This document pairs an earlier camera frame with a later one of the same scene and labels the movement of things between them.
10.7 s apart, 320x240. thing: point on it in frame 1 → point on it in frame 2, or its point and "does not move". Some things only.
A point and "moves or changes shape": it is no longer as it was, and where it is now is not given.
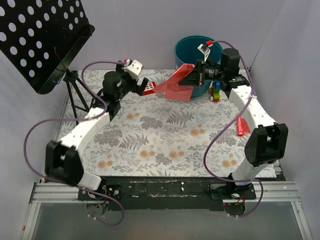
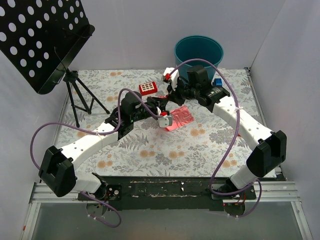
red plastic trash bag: x=172 y=90 moves or changes shape
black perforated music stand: x=41 y=38 does not move
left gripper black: x=141 y=85 → x=152 y=105
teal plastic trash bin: x=186 y=52 does not move
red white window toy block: x=149 y=88 does not move
